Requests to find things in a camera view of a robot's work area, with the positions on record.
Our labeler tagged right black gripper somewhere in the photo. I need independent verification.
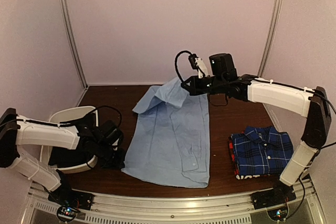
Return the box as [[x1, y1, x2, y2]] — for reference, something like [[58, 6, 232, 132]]
[[181, 76, 226, 97]]

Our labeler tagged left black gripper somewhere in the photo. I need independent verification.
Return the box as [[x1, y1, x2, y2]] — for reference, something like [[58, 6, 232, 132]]
[[93, 141, 125, 168]]

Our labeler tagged light blue long sleeve shirt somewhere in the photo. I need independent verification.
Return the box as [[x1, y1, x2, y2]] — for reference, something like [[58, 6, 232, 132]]
[[122, 78, 210, 188]]

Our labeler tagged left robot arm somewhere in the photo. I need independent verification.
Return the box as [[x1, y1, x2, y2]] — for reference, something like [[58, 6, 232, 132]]
[[1, 106, 125, 205]]

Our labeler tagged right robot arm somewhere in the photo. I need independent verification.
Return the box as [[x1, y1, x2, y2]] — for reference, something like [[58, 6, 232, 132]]
[[181, 50, 335, 204]]

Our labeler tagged red black folded shirt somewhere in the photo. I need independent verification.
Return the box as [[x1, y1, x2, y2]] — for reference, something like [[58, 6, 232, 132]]
[[228, 137, 270, 180]]

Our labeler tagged blue plaid folded shirt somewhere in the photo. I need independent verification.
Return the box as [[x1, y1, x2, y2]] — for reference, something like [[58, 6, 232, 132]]
[[230, 126, 294, 175]]

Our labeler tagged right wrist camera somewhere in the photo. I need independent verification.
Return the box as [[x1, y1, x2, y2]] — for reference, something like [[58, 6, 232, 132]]
[[188, 54, 209, 79]]

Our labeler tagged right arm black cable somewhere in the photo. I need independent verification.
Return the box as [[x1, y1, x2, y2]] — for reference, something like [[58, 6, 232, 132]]
[[173, 50, 194, 83]]

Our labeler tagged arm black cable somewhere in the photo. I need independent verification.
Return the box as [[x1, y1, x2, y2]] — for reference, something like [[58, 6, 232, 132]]
[[0, 105, 124, 169], [173, 50, 194, 83]]

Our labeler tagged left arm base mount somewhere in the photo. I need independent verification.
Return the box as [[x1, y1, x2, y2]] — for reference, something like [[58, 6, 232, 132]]
[[44, 186, 94, 223]]

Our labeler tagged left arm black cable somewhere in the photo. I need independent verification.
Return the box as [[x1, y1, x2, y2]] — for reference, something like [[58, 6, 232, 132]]
[[0, 105, 124, 169]]

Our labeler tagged aluminium front rail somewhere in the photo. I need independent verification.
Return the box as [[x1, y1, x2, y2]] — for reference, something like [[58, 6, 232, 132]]
[[25, 176, 320, 224]]

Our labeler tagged right aluminium frame post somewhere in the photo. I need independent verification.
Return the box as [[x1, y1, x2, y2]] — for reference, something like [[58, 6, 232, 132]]
[[258, 0, 284, 77]]

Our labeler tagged aluminium frame post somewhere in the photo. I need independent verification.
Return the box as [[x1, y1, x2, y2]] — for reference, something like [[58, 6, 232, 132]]
[[258, 0, 284, 77], [60, 0, 88, 89]]

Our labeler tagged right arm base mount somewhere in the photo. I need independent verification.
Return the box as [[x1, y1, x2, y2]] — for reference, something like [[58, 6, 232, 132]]
[[251, 184, 296, 221]]

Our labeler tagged left aluminium frame post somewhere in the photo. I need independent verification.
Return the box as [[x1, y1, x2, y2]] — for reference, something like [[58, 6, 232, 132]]
[[60, 0, 88, 89]]

